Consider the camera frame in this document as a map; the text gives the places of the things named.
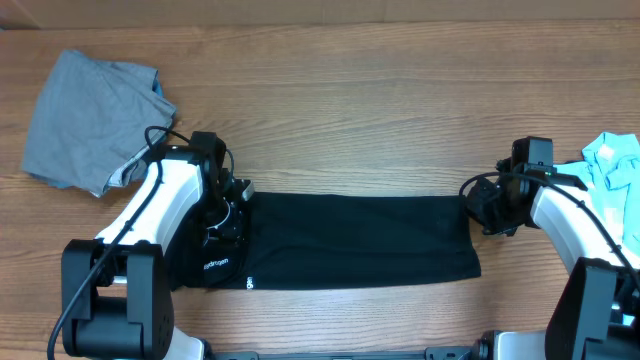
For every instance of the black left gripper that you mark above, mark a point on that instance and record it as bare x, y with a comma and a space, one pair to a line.
234, 232

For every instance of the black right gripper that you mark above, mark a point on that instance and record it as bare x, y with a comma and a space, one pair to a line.
475, 209

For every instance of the black polo shirt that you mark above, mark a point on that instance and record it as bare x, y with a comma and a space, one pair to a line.
318, 242

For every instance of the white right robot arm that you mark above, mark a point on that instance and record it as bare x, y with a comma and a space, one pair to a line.
597, 315

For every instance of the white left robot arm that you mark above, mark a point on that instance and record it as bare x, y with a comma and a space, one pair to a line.
188, 225

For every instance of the white striped folded garment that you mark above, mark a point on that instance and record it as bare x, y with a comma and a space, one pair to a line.
132, 170

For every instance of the light blue shirt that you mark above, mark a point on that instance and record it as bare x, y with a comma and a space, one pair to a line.
610, 170

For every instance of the grey folded shirt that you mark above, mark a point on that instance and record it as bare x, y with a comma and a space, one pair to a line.
89, 119

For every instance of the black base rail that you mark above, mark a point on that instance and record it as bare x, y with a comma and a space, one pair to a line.
345, 355

